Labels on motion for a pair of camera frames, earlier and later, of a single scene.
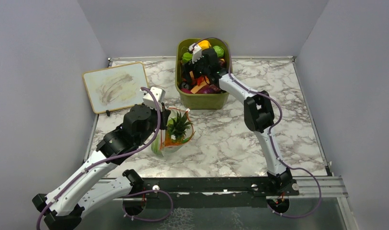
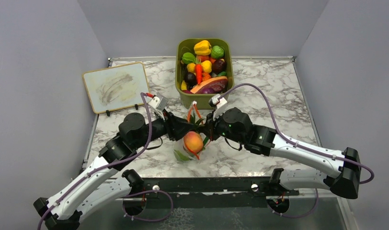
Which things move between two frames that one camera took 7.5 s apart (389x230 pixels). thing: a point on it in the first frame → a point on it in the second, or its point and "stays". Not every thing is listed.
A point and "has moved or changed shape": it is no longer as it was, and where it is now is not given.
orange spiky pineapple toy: x=177 y=129 has moved or changed shape
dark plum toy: x=184 y=85 → x=190 y=78
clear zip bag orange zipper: x=179 y=132 has moved or changed shape
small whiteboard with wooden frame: x=116 y=87 stays
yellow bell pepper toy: x=204 y=44 stays
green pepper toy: x=187 y=57 stays
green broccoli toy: x=219 y=50 stays
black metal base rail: x=208 y=192 stays
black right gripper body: x=198 y=67 → x=217 y=127
